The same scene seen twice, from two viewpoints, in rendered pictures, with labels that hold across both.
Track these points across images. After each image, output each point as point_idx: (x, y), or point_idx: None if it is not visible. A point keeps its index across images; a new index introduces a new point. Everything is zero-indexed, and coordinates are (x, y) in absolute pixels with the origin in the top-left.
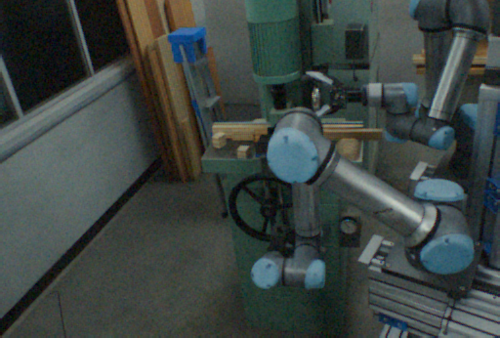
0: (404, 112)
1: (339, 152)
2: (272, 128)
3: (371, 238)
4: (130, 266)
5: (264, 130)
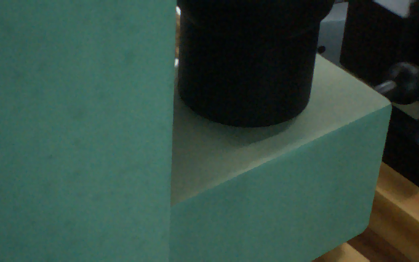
0: None
1: (177, 16)
2: (415, 122)
3: (332, 19)
4: None
5: None
